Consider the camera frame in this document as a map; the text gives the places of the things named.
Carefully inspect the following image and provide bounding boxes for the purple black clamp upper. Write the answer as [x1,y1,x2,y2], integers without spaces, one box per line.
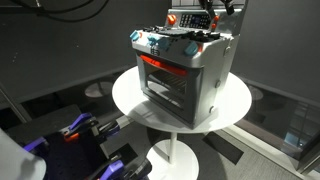
[63,113,120,143]

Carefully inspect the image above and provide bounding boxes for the purple black clamp lower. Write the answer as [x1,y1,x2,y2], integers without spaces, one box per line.
[84,155,153,180]

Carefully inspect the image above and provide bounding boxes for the purple black clamp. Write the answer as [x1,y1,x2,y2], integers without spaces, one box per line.
[84,155,153,180]
[63,113,120,143]

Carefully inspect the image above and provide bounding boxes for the black hanging cable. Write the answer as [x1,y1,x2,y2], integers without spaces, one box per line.
[9,0,111,24]

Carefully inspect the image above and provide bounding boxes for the black breadboard mounting plate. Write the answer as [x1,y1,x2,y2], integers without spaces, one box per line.
[4,103,111,180]

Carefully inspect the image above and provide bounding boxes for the round white table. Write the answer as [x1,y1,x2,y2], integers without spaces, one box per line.
[112,67,252,180]

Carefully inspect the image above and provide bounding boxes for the grey toy cooker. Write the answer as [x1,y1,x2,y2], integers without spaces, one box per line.
[130,0,249,128]

